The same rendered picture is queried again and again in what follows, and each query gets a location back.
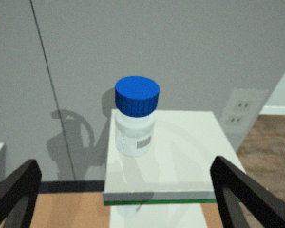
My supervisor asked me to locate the grey wall panel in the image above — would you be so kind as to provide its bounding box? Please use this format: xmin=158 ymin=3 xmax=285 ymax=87
xmin=0 ymin=0 xmax=285 ymax=194

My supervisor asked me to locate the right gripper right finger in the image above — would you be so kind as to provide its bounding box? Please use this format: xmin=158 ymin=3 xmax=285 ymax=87
xmin=210 ymin=156 xmax=285 ymax=228

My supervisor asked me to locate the white bottle with blue cap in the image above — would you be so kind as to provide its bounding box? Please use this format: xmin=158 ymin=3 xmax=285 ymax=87
xmin=115 ymin=76 xmax=160 ymax=157

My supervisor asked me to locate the clear glass bottle with grey cap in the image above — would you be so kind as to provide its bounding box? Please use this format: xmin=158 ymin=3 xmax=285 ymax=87
xmin=116 ymin=205 xmax=142 ymax=218

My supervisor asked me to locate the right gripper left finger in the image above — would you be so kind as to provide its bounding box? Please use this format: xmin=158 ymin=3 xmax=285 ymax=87
xmin=0 ymin=159 xmax=42 ymax=228

